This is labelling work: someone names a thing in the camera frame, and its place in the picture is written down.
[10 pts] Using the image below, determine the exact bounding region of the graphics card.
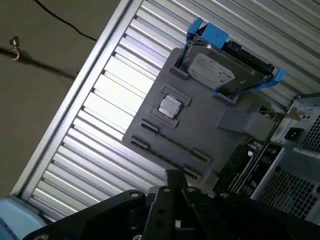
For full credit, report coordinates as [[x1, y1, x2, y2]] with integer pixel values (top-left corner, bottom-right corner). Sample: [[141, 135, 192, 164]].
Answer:
[[213, 104, 287, 198]]

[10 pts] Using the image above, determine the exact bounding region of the silver CPU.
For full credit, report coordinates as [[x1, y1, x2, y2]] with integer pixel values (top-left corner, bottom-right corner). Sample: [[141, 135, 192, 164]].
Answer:
[[159, 94, 185, 118]]

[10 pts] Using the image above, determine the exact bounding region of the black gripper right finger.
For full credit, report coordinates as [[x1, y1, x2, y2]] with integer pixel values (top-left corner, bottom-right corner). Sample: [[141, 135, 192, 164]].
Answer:
[[176, 169, 320, 240]]

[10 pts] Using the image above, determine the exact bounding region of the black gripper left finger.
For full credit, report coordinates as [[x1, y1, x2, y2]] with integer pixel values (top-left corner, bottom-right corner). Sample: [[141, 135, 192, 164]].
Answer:
[[26, 169, 177, 240]]

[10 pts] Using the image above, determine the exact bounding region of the hard disk in blue carrier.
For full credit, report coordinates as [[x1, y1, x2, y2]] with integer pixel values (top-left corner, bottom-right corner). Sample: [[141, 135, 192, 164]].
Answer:
[[183, 17, 286, 98]]

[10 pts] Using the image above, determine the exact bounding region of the grey parts rack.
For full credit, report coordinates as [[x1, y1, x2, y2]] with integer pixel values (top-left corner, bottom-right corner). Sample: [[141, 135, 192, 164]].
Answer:
[[122, 46, 275, 195]]

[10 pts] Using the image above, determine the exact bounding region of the thin black floor cable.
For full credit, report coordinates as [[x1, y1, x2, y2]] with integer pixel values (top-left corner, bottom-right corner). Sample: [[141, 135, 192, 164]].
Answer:
[[32, 0, 98, 41]]

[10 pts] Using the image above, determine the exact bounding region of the thick black cable with clip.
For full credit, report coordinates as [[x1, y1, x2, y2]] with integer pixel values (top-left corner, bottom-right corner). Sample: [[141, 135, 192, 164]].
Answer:
[[0, 36, 79, 80]]

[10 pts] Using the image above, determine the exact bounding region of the black open PC case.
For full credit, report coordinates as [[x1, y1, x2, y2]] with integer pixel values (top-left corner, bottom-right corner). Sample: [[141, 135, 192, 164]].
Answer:
[[249, 91, 320, 223]]

